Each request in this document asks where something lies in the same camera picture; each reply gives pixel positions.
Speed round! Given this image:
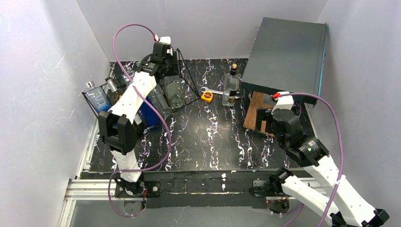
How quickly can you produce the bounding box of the clear bottle with gold rim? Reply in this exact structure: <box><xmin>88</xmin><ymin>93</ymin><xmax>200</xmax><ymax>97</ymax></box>
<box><xmin>164</xmin><ymin>75</ymin><xmax>185</xmax><ymax>108</ymax></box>

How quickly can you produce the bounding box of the clear bottle with black cap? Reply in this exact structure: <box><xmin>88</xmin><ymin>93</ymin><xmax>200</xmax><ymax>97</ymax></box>
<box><xmin>222</xmin><ymin>63</ymin><xmax>240</xmax><ymax>107</ymax></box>

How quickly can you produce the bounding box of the blue square glass bottle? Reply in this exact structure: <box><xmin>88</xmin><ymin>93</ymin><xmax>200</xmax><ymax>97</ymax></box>
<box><xmin>121</xmin><ymin>65</ymin><xmax>161</xmax><ymax>128</ymax></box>

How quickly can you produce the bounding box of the dark green wine bottle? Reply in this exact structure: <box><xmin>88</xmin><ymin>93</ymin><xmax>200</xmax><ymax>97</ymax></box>
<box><xmin>105</xmin><ymin>78</ymin><xmax>145</xmax><ymax>129</ymax></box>

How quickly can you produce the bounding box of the blue bottle with silver cap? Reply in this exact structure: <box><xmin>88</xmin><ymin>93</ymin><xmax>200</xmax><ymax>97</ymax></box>
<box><xmin>84</xmin><ymin>81</ymin><xmax>112</xmax><ymax>114</ymax></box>

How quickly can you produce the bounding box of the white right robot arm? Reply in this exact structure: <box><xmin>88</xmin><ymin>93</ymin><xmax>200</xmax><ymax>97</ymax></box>
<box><xmin>250</xmin><ymin>107</ymin><xmax>390</xmax><ymax>227</ymax></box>

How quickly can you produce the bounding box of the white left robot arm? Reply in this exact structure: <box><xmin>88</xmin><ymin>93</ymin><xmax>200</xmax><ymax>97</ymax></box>
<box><xmin>98</xmin><ymin>37</ymin><xmax>178</xmax><ymax>183</ymax></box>

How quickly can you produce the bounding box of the steel combination wrench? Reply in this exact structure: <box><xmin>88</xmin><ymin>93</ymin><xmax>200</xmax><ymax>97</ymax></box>
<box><xmin>200</xmin><ymin>87</ymin><xmax>242</xmax><ymax>99</ymax></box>

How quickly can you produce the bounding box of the yellow tape measure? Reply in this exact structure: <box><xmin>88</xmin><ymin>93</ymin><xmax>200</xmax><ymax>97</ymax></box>
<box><xmin>201</xmin><ymin>91</ymin><xmax>214</xmax><ymax>103</ymax></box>

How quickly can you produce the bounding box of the grey metal box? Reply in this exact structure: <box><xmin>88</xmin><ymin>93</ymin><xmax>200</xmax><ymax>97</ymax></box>
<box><xmin>241</xmin><ymin>17</ymin><xmax>328</xmax><ymax>96</ymax></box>

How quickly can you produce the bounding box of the black wire wine rack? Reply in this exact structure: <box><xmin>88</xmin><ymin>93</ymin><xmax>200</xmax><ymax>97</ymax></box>
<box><xmin>81</xmin><ymin>48</ymin><xmax>200</xmax><ymax>116</ymax></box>

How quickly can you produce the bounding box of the metal bracket with knob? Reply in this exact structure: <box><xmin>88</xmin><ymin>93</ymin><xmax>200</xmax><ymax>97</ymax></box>
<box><xmin>263</xmin><ymin>94</ymin><xmax>275</xmax><ymax>106</ymax></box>

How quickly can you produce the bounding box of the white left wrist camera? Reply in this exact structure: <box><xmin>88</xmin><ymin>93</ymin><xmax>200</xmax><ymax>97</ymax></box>
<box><xmin>153</xmin><ymin>35</ymin><xmax>171</xmax><ymax>45</ymax></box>

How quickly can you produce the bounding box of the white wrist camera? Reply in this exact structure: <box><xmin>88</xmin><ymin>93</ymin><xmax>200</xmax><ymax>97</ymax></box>
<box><xmin>153</xmin><ymin>35</ymin><xmax>171</xmax><ymax>45</ymax></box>
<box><xmin>271</xmin><ymin>91</ymin><xmax>294</xmax><ymax>114</ymax></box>

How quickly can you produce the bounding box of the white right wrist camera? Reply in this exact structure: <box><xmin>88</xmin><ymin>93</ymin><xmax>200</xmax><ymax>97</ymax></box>
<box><xmin>271</xmin><ymin>91</ymin><xmax>294</xmax><ymax>114</ymax></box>

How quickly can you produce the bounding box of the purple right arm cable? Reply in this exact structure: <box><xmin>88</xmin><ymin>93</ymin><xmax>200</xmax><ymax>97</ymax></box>
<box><xmin>280</xmin><ymin>92</ymin><xmax>344</xmax><ymax>227</ymax></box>

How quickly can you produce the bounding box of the aluminium frame rail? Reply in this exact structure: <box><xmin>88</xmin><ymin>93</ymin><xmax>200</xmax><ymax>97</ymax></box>
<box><xmin>58</xmin><ymin>119</ymin><xmax>120</xmax><ymax>227</ymax></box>

